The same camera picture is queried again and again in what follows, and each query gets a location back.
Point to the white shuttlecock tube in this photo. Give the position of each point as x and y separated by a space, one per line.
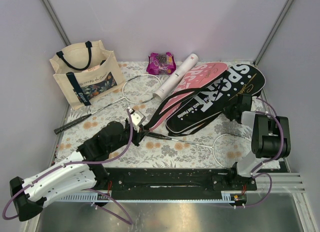
174 79

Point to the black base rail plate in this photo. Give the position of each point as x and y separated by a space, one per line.
174 185

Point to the white frame racket black handle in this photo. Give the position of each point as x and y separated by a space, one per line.
226 149

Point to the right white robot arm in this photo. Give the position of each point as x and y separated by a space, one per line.
270 139

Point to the white cable duct strip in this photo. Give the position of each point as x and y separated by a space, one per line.
97 198

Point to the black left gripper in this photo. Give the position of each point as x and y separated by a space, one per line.
139 134

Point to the black racket cover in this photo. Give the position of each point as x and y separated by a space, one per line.
197 112

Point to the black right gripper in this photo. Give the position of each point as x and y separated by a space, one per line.
226 110

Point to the pink racket cover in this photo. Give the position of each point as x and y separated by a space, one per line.
194 81

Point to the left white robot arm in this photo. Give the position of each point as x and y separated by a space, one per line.
83 169

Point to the purple snack packet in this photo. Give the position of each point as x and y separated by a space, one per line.
161 64

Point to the beige canvas tote bag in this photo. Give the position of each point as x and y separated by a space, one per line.
85 72

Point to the floral patterned table mat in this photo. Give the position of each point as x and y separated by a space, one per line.
203 93

